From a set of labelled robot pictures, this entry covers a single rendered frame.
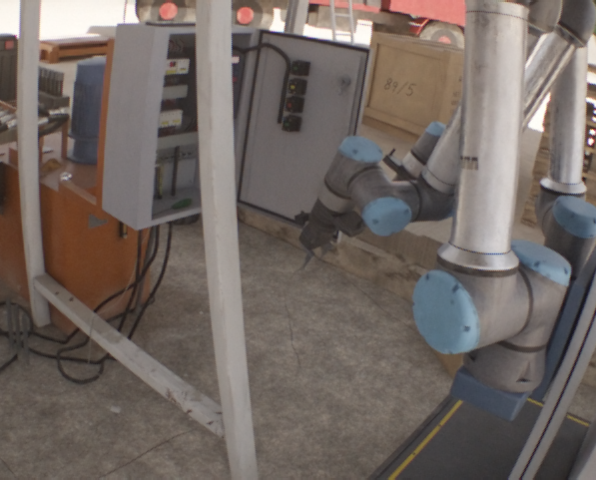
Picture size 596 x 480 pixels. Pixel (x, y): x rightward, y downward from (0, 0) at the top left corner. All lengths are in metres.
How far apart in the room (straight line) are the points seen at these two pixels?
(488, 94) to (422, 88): 3.68
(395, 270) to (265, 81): 1.44
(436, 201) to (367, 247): 1.83
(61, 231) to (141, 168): 0.64
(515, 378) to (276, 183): 1.07
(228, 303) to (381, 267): 1.71
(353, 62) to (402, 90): 3.01
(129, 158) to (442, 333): 1.09
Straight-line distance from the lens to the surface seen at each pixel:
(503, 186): 1.01
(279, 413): 2.19
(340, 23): 10.82
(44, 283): 2.40
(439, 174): 1.29
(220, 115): 1.37
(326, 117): 1.84
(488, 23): 1.00
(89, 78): 2.50
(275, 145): 1.95
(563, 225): 1.61
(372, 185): 1.26
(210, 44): 1.34
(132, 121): 1.77
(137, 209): 1.80
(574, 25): 1.56
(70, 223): 2.29
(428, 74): 4.63
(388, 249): 3.09
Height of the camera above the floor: 1.39
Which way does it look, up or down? 24 degrees down
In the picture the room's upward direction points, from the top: 9 degrees clockwise
